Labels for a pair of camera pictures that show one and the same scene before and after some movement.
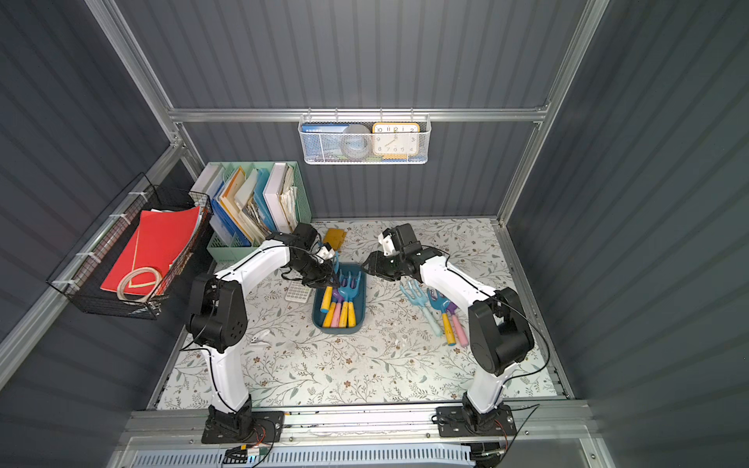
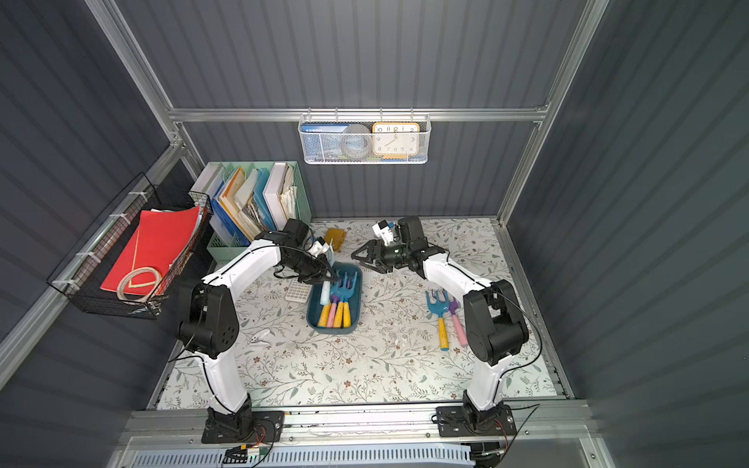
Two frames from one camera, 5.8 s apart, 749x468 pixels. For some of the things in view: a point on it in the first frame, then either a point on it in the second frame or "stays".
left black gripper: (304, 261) stays
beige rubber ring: (120, 292) stays
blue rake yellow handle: (346, 290) stays
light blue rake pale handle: (419, 297) → (325, 294)
